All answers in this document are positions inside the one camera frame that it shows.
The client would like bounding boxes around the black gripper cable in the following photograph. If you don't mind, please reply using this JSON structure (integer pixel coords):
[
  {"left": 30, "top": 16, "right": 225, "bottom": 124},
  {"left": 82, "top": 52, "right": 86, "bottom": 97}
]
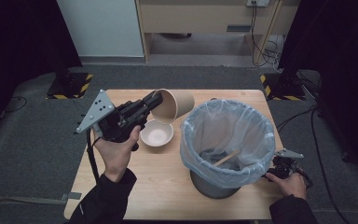
[{"left": 86, "top": 129, "right": 101, "bottom": 183}]

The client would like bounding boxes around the wooden desk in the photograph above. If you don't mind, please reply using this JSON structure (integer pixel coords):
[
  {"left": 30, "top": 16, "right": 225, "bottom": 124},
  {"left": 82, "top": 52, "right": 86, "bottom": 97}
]
[{"left": 135, "top": 0, "right": 301, "bottom": 64}]

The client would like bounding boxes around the bin with plastic liner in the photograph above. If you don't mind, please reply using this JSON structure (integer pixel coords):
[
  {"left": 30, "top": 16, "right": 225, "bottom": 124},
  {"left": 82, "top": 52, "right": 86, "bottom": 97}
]
[{"left": 180, "top": 98, "right": 277, "bottom": 189}]

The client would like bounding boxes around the long black floor cable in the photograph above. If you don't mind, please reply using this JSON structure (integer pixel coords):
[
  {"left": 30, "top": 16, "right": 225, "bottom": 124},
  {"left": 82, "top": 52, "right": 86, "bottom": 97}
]
[{"left": 276, "top": 105, "right": 352, "bottom": 224}]

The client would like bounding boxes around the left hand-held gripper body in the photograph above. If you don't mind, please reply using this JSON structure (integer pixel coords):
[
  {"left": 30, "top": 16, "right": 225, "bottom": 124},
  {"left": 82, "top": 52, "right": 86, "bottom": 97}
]
[{"left": 76, "top": 89, "right": 149, "bottom": 144}]

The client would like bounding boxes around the black curtain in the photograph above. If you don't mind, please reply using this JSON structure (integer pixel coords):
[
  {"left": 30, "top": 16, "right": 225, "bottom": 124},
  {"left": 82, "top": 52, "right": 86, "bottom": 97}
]
[
  {"left": 278, "top": 0, "right": 358, "bottom": 185},
  {"left": 0, "top": 0, "right": 83, "bottom": 134}
]

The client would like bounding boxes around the bundle of black cables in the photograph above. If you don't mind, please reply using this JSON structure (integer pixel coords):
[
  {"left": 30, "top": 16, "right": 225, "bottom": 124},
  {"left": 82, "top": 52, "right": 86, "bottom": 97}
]
[{"left": 250, "top": 1, "right": 283, "bottom": 68}]

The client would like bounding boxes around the white panel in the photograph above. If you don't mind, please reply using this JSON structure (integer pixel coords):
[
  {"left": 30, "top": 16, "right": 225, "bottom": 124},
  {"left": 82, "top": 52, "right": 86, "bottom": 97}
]
[{"left": 56, "top": 0, "right": 145, "bottom": 58}]

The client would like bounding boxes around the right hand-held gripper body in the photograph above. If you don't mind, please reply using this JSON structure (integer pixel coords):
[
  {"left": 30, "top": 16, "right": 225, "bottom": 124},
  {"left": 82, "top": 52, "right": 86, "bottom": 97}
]
[{"left": 262, "top": 148, "right": 313, "bottom": 188}]

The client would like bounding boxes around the person's right hand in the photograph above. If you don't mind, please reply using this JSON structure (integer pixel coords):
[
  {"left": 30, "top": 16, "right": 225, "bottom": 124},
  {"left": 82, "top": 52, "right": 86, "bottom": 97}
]
[{"left": 265, "top": 172, "right": 308, "bottom": 200}]

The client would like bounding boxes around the grey trash bin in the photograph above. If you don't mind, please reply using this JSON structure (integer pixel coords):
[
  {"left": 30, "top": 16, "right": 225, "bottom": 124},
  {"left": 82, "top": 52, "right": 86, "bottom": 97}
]
[{"left": 189, "top": 169, "right": 242, "bottom": 200}]

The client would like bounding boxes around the brown paper cup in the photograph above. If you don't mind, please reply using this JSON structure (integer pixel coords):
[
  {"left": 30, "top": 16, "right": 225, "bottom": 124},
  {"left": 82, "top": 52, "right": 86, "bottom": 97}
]
[{"left": 150, "top": 88, "right": 196, "bottom": 125}]

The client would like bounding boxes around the wall power outlet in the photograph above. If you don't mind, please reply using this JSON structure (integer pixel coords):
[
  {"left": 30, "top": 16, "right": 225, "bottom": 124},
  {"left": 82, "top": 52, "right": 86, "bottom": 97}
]
[{"left": 246, "top": 0, "right": 270, "bottom": 7}]

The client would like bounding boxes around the thin black floor cable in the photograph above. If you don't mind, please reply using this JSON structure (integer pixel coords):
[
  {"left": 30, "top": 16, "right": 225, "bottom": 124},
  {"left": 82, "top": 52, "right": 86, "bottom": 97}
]
[{"left": 0, "top": 96, "right": 28, "bottom": 119}]

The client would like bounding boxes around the white paper bowl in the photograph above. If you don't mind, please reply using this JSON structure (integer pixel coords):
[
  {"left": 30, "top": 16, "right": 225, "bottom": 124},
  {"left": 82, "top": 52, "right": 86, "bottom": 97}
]
[{"left": 139, "top": 119, "right": 174, "bottom": 147}]

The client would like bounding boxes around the wooden stick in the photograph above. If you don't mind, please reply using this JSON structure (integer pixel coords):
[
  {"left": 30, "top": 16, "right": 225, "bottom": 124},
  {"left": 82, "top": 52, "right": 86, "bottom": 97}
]
[{"left": 213, "top": 149, "right": 241, "bottom": 167}]

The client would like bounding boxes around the black stand base striped edge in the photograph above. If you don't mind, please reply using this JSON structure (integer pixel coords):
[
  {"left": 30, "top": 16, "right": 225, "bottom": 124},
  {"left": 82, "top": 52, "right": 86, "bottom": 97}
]
[
  {"left": 46, "top": 72, "right": 93, "bottom": 100},
  {"left": 259, "top": 73, "right": 307, "bottom": 101}
]

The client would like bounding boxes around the person's left hand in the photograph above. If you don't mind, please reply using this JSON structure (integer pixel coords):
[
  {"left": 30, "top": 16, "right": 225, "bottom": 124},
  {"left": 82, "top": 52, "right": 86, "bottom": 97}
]
[{"left": 93, "top": 124, "right": 142, "bottom": 184}]

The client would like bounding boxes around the grey tape strip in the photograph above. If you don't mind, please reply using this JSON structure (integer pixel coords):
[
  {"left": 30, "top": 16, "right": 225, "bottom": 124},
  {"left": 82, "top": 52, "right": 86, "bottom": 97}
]
[{"left": 60, "top": 191, "right": 83, "bottom": 201}]

